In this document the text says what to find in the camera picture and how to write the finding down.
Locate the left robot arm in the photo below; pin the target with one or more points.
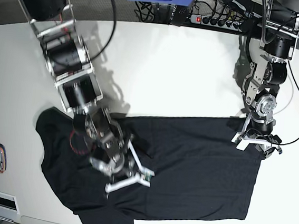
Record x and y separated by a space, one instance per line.
279 39

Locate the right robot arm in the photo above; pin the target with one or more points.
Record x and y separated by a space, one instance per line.
68 61

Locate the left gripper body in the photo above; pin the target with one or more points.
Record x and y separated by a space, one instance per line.
250 136

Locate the white power strip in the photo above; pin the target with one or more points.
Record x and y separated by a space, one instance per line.
214 22

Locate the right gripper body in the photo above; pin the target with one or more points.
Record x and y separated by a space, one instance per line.
111 157

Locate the black T-shirt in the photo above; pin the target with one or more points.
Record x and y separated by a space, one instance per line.
199 172

